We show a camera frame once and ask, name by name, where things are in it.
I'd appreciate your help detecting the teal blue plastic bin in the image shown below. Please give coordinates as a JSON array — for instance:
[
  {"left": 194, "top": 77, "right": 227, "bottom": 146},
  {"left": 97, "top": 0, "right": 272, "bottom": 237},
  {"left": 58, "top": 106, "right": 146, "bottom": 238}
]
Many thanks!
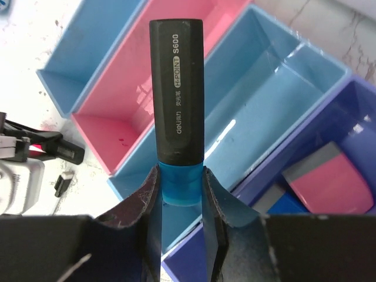
[{"left": 107, "top": 4, "right": 353, "bottom": 259}]

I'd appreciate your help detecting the blue highlighter marker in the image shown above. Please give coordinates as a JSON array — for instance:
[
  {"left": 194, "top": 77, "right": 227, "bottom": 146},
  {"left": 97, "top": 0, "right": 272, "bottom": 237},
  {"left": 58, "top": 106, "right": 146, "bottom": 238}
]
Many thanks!
[{"left": 149, "top": 19, "right": 204, "bottom": 206}]

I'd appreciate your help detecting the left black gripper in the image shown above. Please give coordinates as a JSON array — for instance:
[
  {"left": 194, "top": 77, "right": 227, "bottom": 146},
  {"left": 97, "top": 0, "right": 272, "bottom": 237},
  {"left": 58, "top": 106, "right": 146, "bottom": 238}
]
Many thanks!
[{"left": 1, "top": 112, "right": 62, "bottom": 163}]

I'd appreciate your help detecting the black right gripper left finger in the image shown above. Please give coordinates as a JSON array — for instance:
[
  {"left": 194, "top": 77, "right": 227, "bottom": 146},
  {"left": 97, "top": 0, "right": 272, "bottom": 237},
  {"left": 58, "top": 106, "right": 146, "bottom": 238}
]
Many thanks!
[{"left": 96, "top": 165, "right": 162, "bottom": 281}]

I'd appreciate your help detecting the pink eraser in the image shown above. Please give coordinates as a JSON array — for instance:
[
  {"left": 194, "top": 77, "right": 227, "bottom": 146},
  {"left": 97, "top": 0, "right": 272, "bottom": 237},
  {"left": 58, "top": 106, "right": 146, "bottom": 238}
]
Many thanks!
[{"left": 282, "top": 142, "right": 374, "bottom": 214}]

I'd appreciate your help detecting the blue eraser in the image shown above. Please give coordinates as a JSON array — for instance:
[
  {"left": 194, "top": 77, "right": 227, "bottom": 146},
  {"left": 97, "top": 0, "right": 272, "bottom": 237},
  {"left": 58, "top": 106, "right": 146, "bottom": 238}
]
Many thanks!
[{"left": 252, "top": 183, "right": 308, "bottom": 214}]

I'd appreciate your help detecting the pink plastic bin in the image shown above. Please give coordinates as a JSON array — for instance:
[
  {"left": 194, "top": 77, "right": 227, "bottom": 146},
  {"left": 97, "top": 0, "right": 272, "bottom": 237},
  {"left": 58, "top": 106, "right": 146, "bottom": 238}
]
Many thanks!
[{"left": 72, "top": 1, "right": 249, "bottom": 174}]

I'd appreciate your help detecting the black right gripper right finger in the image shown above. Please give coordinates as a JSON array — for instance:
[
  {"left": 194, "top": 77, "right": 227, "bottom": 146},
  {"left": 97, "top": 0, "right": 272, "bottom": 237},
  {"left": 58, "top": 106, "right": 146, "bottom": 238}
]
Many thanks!
[{"left": 202, "top": 166, "right": 259, "bottom": 281}]

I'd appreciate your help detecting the purple plastic bin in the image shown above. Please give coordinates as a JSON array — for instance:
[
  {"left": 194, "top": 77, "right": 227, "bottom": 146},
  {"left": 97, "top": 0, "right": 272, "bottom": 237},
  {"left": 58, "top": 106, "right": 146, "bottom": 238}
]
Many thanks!
[{"left": 162, "top": 76, "right": 375, "bottom": 281}]

